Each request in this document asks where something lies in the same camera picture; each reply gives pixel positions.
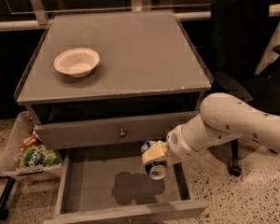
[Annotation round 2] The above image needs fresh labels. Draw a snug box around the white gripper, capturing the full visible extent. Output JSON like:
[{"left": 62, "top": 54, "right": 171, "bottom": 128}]
[{"left": 142, "top": 125, "right": 195, "bottom": 166}]

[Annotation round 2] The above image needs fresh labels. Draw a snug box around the blue pepsi can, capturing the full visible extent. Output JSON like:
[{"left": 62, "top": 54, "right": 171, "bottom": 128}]
[{"left": 140, "top": 141, "right": 167, "bottom": 180}]

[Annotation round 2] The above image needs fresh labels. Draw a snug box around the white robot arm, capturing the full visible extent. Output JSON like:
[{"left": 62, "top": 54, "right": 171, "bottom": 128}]
[{"left": 141, "top": 92, "right": 280, "bottom": 168}]

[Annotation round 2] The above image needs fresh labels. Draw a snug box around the grey top drawer with knob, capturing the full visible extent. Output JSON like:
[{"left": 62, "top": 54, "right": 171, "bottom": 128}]
[{"left": 35, "top": 112, "right": 198, "bottom": 149}]

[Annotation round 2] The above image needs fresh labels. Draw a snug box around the open grey middle drawer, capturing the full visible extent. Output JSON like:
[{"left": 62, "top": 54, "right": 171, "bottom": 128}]
[{"left": 44, "top": 144, "right": 206, "bottom": 224}]

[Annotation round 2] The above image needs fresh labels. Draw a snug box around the grey drawer cabinet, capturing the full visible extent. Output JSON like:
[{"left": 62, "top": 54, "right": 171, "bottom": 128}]
[{"left": 13, "top": 10, "right": 214, "bottom": 224}]

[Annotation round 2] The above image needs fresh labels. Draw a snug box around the green chip bag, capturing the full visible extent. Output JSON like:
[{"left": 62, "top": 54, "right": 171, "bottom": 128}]
[{"left": 19, "top": 145, "right": 59, "bottom": 168}]

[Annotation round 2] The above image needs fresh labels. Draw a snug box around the white paper bowl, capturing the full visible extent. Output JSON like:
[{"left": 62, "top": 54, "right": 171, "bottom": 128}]
[{"left": 53, "top": 48, "right": 100, "bottom": 77}]

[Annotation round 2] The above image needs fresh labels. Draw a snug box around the red snack bag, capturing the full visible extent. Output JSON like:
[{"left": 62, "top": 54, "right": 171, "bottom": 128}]
[{"left": 20, "top": 130, "right": 42, "bottom": 152}]

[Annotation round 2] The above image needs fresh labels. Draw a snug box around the clear plastic snack bin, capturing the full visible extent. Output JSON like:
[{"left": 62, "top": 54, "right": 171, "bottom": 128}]
[{"left": 0, "top": 111, "right": 63, "bottom": 185}]

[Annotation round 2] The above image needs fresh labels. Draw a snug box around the black office chair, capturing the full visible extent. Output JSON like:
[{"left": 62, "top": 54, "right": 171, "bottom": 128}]
[{"left": 195, "top": 0, "right": 280, "bottom": 177}]

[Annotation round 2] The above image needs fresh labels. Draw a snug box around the black bin stand leg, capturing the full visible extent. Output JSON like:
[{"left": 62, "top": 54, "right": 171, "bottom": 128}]
[{"left": 0, "top": 177, "right": 15, "bottom": 220}]

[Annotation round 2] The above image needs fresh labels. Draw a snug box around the metal wall rail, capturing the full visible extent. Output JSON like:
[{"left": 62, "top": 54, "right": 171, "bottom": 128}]
[{"left": 0, "top": 0, "right": 280, "bottom": 34}]

